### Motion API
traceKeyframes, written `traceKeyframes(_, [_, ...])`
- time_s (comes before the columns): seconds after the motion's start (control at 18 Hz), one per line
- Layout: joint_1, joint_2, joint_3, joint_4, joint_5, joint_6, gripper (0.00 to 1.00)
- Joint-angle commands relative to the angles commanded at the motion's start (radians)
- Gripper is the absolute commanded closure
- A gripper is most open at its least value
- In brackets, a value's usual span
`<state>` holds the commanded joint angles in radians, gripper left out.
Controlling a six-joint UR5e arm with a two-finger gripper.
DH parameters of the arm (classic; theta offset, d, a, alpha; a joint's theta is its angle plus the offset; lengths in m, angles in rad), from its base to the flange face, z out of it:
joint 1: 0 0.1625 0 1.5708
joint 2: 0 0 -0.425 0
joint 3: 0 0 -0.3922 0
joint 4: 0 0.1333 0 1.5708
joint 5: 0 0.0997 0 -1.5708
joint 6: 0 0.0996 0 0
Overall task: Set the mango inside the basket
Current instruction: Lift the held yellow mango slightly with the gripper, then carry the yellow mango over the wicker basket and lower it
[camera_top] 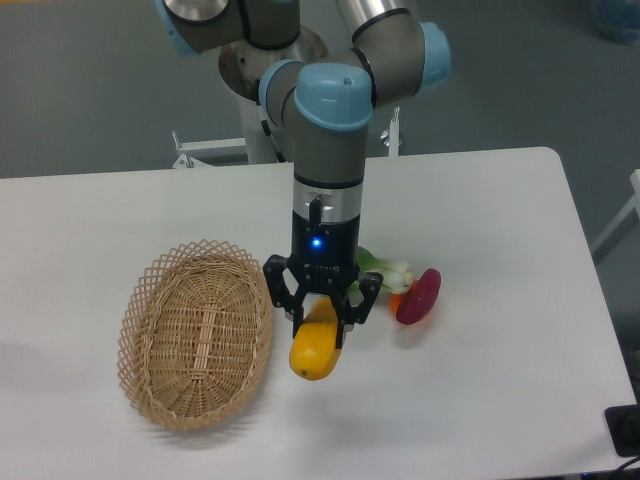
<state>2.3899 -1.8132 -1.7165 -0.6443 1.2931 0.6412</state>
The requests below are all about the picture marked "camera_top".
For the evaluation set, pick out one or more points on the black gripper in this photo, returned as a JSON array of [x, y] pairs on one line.
[[323, 259]]

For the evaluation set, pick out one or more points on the yellow mango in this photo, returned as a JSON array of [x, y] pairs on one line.
[[313, 354]]

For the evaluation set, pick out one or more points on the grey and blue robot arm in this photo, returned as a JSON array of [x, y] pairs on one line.
[[323, 106]]

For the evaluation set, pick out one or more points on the oval wicker basket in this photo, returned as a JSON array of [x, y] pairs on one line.
[[196, 336]]

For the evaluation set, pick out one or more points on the orange carrot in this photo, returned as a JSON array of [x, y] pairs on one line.
[[395, 299]]

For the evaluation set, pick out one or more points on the green bok choy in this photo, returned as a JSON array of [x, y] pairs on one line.
[[397, 274]]

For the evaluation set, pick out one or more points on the purple sweet potato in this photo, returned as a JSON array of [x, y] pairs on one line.
[[418, 302]]

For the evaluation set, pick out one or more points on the black device at table edge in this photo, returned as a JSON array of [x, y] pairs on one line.
[[623, 425]]

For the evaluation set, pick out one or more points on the blue object top right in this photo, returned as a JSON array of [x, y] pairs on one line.
[[618, 20]]

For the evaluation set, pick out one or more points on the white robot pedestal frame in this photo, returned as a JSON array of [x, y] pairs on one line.
[[262, 140]]

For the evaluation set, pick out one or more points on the white frame at right edge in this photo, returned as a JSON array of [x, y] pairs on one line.
[[619, 226]]

